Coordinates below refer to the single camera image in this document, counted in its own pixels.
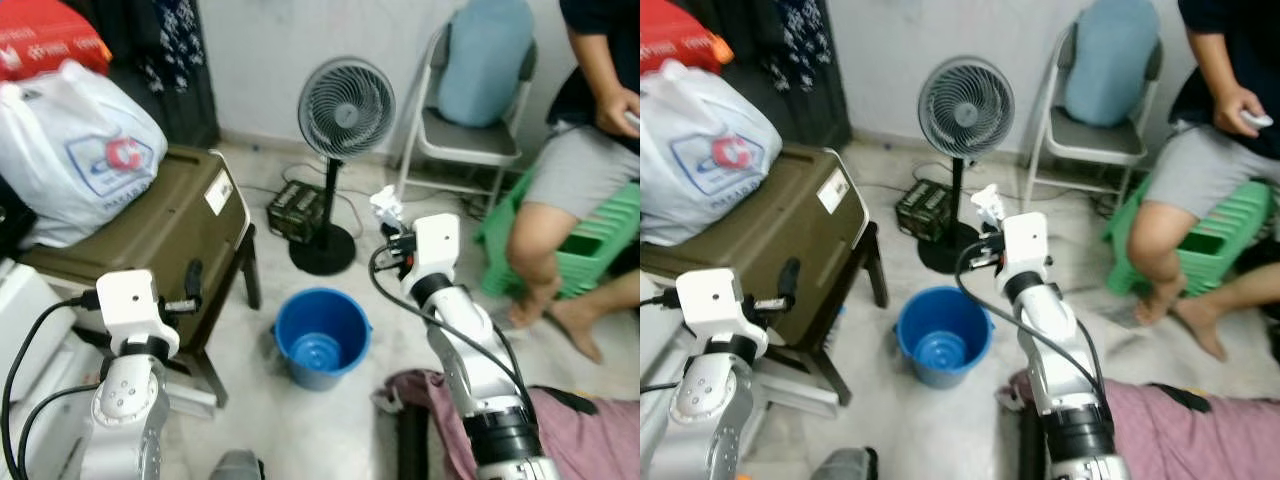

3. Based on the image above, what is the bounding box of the purple printed blanket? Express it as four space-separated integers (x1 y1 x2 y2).
1005 370 1280 480
385 370 641 480

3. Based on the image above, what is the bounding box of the person's right hand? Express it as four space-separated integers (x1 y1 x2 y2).
1211 84 1278 138
598 86 641 137

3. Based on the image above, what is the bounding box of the dark wooden stool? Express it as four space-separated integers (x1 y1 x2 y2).
700 222 889 406
75 225 263 409

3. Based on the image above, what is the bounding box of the black electronic box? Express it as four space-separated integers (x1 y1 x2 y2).
267 180 331 241
895 180 959 243

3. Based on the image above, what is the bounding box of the blue plastic bucket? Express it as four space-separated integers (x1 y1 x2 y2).
895 286 996 391
273 288 373 391

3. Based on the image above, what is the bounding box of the grey folding chair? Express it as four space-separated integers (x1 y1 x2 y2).
397 22 539 206
1022 22 1166 211

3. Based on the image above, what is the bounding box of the grey standing fan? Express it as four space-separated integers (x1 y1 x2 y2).
917 55 1017 275
288 57 397 277

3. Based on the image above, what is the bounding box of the white plastic shopping bag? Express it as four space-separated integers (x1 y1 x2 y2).
0 60 169 249
640 58 784 248

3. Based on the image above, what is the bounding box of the silver left robot leg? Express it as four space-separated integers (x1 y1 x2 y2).
208 450 266 480
810 447 881 480

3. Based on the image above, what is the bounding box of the green plastic stool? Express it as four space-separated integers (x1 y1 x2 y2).
1103 175 1280 298
475 165 641 301

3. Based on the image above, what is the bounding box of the person in grey shorts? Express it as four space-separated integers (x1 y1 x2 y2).
1130 0 1280 363
505 0 641 366

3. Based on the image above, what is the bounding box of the blue cushion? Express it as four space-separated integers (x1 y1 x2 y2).
438 0 536 129
1062 0 1161 129

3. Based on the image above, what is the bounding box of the dark floral garment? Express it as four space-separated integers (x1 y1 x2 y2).
95 0 221 151
715 0 856 151

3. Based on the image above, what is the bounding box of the red printed bag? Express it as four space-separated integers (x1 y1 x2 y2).
640 0 734 76
0 0 113 83

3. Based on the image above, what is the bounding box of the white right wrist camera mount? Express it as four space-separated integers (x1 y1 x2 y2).
405 213 462 301
1000 212 1051 296

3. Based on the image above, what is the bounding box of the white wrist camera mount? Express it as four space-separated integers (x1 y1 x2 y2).
95 268 182 358
405 213 462 301
676 268 766 346
1000 212 1051 296

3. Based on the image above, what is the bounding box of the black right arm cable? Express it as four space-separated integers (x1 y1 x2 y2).
955 240 1109 411
368 243 536 411

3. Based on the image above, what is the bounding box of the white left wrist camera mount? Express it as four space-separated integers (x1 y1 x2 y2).
95 268 182 358
676 268 766 346

